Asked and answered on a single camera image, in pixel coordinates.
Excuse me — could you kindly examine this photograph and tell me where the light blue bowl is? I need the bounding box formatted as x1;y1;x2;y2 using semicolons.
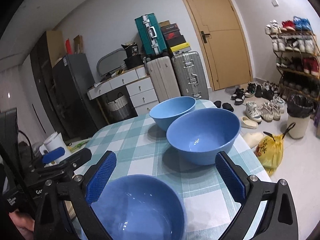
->
149;96;196;132

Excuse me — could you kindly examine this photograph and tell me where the large blue bowl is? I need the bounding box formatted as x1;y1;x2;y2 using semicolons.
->
166;108;241;166

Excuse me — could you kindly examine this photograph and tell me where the person's left hand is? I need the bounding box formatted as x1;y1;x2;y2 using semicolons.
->
9;210;35;239

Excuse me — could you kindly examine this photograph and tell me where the white electric kettle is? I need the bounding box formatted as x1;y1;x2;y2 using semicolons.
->
39;132;71;166

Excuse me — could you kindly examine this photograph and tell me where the green packet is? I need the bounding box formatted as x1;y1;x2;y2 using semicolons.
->
68;139;89;153

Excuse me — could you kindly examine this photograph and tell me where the black refrigerator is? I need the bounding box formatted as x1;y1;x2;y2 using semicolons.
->
52;54;107;139

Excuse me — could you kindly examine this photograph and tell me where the checkered teal tablecloth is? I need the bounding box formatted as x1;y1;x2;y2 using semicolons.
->
76;100;270;239

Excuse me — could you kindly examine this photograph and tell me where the woven laundry basket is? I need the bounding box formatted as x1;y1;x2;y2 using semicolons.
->
105;92;134;122

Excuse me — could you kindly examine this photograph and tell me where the yellow plastic bag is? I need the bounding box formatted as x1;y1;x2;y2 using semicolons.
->
254;122;296;176

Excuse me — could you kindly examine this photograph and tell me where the white drawer desk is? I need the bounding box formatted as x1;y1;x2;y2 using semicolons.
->
87;65;159;115

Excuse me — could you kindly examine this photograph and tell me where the oval mirror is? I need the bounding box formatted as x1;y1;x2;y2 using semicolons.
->
97;48;126;76

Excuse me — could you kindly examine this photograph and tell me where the white trash bin black bag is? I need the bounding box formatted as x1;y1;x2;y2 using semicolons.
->
286;94;314;139

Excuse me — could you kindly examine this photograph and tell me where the beige suitcase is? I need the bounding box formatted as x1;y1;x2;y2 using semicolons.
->
146;56;181;102

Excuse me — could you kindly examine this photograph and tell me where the teal suitcase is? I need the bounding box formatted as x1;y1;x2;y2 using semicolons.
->
135;13;167;56

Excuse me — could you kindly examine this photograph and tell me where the silver suitcase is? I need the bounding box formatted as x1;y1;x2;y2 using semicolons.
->
171;51;209;100

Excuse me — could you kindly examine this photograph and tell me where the stack of shoe boxes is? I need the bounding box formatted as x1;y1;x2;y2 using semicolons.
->
159;21;191;57

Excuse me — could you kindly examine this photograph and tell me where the shoe rack with shoes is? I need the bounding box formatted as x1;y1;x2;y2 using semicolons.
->
265;16;319;102

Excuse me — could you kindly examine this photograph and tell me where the wooden door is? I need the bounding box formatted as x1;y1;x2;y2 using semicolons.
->
183;0;252;90

